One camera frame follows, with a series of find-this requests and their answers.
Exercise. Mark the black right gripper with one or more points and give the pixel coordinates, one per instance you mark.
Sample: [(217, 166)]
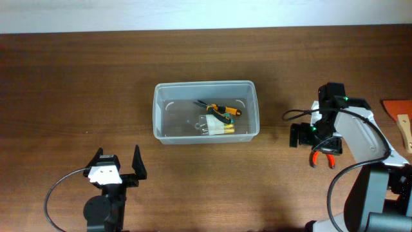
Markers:
[(330, 147)]

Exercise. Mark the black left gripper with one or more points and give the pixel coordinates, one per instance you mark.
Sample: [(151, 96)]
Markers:
[(127, 179)]

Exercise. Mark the orange black pliers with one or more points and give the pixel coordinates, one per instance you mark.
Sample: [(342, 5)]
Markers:
[(219, 111)]

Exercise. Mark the clear screwdriver set case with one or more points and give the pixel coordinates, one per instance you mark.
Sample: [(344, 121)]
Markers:
[(210, 125)]

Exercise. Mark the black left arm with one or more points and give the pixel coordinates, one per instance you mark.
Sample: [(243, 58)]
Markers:
[(105, 212)]

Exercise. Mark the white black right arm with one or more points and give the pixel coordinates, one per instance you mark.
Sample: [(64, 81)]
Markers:
[(380, 199)]

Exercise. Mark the clear plastic container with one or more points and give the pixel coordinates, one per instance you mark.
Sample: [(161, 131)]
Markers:
[(175, 114)]

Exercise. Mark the red handled pliers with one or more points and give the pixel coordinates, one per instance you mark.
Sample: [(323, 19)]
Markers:
[(313, 159)]

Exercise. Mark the red wooden-handled scraper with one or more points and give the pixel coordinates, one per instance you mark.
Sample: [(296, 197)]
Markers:
[(400, 112)]

